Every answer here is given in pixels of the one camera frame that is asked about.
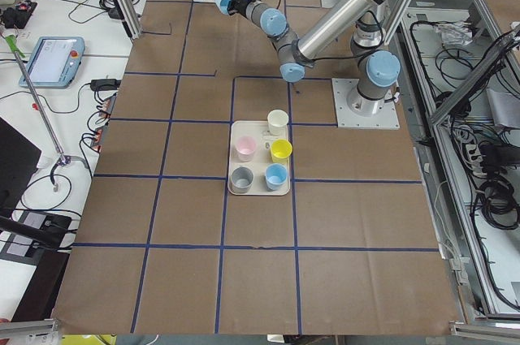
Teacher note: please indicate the white plastic cup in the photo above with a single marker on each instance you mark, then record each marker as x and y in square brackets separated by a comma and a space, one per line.
[277, 122]

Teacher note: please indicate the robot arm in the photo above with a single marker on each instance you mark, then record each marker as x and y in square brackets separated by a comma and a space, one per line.
[296, 53]

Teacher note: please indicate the pink plastic cup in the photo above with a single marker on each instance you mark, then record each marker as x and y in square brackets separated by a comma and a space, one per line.
[246, 147]

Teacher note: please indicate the yellow plastic cup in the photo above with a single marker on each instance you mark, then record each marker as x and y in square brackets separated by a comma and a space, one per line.
[281, 150]

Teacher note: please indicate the grey plastic cup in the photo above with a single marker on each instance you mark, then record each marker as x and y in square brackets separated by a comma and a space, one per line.
[241, 180]

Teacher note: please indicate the black power adapter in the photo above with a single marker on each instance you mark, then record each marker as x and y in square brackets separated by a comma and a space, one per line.
[106, 84]

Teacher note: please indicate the cream plastic tray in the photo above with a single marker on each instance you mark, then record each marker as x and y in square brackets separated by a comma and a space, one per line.
[258, 165]

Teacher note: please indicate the teach pendant tablet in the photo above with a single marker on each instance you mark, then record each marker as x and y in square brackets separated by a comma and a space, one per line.
[55, 61]

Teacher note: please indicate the metal rod with stand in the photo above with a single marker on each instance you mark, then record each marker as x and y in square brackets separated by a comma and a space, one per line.
[63, 159]

